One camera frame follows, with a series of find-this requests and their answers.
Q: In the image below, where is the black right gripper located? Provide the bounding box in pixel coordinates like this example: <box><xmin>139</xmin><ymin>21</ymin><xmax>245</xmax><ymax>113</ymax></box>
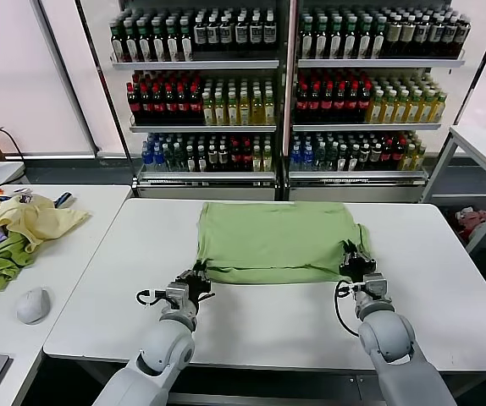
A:
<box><xmin>340</xmin><ymin>239</ymin><xmax>378</xmax><ymax>283</ymax></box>

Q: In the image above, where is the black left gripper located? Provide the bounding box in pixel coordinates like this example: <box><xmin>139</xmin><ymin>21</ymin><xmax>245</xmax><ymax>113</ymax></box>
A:
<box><xmin>175</xmin><ymin>260</ymin><xmax>213</xmax><ymax>304</ymax></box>

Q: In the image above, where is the light green t-shirt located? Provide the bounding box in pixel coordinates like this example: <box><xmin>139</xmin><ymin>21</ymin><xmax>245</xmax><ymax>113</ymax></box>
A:
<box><xmin>195</xmin><ymin>201</ymin><xmax>375</xmax><ymax>285</ymax></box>

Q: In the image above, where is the pink garment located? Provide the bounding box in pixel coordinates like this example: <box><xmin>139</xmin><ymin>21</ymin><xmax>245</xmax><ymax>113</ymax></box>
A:
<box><xmin>456</xmin><ymin>206</ymin><xmax>486</xmax><ymax>237</ymax></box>

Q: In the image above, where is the red cap cola bottle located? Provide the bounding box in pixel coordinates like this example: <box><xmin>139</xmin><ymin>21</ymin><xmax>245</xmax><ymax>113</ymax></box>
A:
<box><xmin>333</xmin><ymin>81</ymin><xmax>346</xmax><ymax>123</ymax></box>
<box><xmin>295</xmin><ymin>81</ymin><xmax>308</xmax><ymax>123</ymax></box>
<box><xmin>189</xmin><ymin>82</ymin><xmax>202</xmax><ymax>125</ymax></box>
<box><xmin>164</xmin><ymin>82</ymin><xmax>178</xmax><ymax>125</ymax></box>
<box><xmin>345</xmin><ymin>81</ymin><xmax>359</xmax><ymax>123</ymax></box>
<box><xmin>139</xmin><ymin>82</ymin><xmax>152</xmax><ymax>125</ymax></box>
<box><xmin>177</xmin><ymin>82</ymin><xmax>190</xmax><ymax>125</ymax></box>
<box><xmin>307</xmin><ymin>81</ymin><xmax>321</xmax><ymax>123</ymax></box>
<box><xmin>359</xmin><ymin>81</ymin><xmax>373</xmax><ymax>123</ymax></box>
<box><xmin>126</xmin><ymin>82</ymin><xmax>140</xmax><ymax>125</ymax></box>
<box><xmin>152</xmin><ymin>82</ymin><xmax>165</xmax><ymax>125</ymax></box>
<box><xmin>320</xmin><ymin>81</ymin><xmax>334</xmax><ymax>123</ymax></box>

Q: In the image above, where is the blue white striped item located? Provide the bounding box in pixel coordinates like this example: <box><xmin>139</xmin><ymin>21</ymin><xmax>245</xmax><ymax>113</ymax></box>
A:
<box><xmin>53</xmin><ymin>191</ymin><xmax>77</xmax><ymax>209</ymax></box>

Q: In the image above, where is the pale yellow garment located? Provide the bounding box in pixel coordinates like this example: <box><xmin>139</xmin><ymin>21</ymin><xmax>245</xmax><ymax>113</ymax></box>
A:
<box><xmin>0</xmin><ymin>194</ymin><xmax>92</xmax><ymax>254</ymax></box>

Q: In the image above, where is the white metal side table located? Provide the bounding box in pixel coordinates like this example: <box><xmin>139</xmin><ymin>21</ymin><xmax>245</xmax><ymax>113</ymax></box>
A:
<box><xmin>419</xmin><ymin>124</ymin><xmax>486</xmax><ymax>254</ymax></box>

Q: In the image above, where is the white computer mouse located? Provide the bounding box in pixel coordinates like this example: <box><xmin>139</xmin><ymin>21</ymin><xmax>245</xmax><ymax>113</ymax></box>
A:
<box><xmin>15</xmin><ymin>286</ymin><xmax>52</xmax><ymax>326</ymax></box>

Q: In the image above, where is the white printed garment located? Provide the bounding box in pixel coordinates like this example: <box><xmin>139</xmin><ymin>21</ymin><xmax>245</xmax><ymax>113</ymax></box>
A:
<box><xmin>12</xmin><ymin>188</ymin><xmax>36</xmax><ymax>206</ymax></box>

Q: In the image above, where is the green cap white label bottle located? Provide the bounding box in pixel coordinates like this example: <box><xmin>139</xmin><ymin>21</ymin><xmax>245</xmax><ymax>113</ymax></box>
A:
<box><xmin>112</xmin><ymin>20</ymin><xmax>125</xmax><ymax>63</ymax></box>
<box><xmin>180</xmin><ymin>20</ymin><xmax>193</xmax><ymax>63</ymax></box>
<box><xmin>138</xmin><ymin>20</ymin><xmax>152</xmax><ymax>63</ymax></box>
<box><xmin>357</xmin><ymin>18</ymin><xmax>371</xmax><ymax>60</ymax></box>
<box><xmin>166</xmin><ymin>20</ymin><xmax>179</xmax><ymax>63</ymax></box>
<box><xmin>314</xmin><ymin>18</ymin><xmax>328</xmax><ymax>60</ymax></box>
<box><xmin>343</xmin><ymin>18</ymin><xmax>356</xmax><ymax>60</ymax></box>
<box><xmin>372</xmin><ymin>18</ymin><xmax>385</xmax><ymax>60</ymax></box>
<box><xmin>125</xmin><ymin>20</ymin><xmax>139</xmax><ymax>63</ymax></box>
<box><xmin>152</xmin><ymin>20</ymin><xmax>166</xmax><ymax>63</ymax></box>
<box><xmin>300</xmin><ymin>18</ymin><xmax>313</xmax><ymax>60</ymax></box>
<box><xmin>329</xmin><ymin>18</ymin><xmax>342</xmax><ymax>60</ymax></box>

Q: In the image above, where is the dark bottle beige label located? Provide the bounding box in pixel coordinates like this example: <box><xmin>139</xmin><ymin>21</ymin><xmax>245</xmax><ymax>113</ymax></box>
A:
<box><xmin>414</xmin><ymin>15</ymin><xmax>428</xmax><ymax>58</ymax></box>
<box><xmin>428</xmin><ymin>15</ymin><xmax>443</xmax><ymax>58</ymax></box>
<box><xmin>400</xmin><ymin>15</ymin><xmax>414</xmax><ymax>58</ymax></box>
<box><xmin>442</xmin><ymin>15</ymin><xmax>456</xmax><ymax>58</ymax></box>
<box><xmin>385</xmin><ymin>15</ymin><xmax>400</xmax><ymax>58</ymax></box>
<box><xmin>456</xmin><ymin>15</ymin><xmax>471</xmax><ymax>58</ymax></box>

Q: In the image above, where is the dark bottle white label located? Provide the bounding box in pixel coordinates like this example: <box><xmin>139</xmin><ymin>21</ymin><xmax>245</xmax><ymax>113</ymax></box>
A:
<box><xmin>219</xmin><ymin>11</ymin><xmax>233</xmax><ymax>53</ymax></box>
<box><xmin>207</xmin><ymin>11</ymin><xmax>220</xmax><ymax>53</ymax></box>
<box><xmin>249</xmin><ymin>11</ymin><xmax>262</xmax><ymax>53</ymax></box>
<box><xmin>262</xmin><ymin>11</ymin><xmax>277</xmax><ymax>53</ymax></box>
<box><xmin>194</xmin><ymin>11</ymin><xmax>207</xmax><ymax>53</ymax></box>
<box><xmin>235</xmin><ymin>11</ymin><xmax>249</xmax><ymax>53</ymax></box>

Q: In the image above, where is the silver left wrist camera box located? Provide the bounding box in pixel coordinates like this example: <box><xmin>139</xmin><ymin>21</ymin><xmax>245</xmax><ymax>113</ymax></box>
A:
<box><xmin>165</xmin><ymin>283</ymin><xmax>190</xmax><ymax>310</ymax></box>

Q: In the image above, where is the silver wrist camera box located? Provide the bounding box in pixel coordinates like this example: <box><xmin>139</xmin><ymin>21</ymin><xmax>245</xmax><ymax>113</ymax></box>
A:
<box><xmin>165</xmin><ymin>283</ymin><xmax>190</xmax><ymax>310</ymax></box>
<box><xmin>361</xmin><ymin>272</ymin><xmax>393</xmax><ymax>302</ymax></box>

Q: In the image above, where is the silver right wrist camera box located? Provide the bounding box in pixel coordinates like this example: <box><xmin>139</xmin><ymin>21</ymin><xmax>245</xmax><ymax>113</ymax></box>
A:
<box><xmin>361</xmin><ymin>272</ymin><xmax>393</xmax><ymax>302</ymax></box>

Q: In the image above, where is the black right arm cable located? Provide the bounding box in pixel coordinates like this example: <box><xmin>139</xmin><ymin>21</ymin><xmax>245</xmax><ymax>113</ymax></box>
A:
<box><xmin>334</xmin><ymin>279</ymin><xmax>362</xmax><ymax>338</ymax></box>

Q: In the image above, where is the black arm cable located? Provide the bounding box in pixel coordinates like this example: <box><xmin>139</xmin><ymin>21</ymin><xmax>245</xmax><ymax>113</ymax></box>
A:
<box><xmin>135</xmin><ymin>288</ymin><xmax>170</xmax><ymax>306</ymax></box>
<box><xmin>334</xmin><ymin>279</ymin><xmax>362</xmax><ymax>338</ymax></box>

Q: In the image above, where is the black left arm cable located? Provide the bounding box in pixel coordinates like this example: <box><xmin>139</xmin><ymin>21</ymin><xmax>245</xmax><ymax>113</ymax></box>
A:
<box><xmin>135</xmin><ymin>288</ymin><xmax>170</xmax><ymax>306</ymax></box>

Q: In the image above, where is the black power cable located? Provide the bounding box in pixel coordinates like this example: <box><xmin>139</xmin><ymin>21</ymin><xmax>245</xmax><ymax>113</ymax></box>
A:
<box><xmin>0</xmin><ymin>127</ymin><xmax>27</xmax><ymax>163</ymax></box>

